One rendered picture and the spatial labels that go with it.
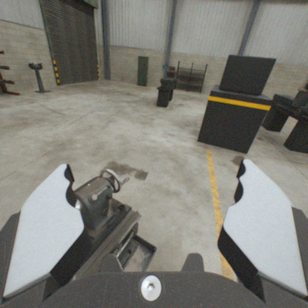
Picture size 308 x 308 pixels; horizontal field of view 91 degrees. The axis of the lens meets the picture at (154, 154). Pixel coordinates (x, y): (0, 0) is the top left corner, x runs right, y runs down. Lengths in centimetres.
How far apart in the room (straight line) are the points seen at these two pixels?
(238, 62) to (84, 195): 394
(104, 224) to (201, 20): 1329
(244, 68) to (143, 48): 1058
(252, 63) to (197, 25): 961
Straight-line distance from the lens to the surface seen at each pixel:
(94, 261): 88
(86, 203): 72
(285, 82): 1460
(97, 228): 85
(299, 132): 532
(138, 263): 120
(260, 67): 421
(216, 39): 1342
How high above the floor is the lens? 165
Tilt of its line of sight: 31 degrees down
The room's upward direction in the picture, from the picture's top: 7 degrees clockwise
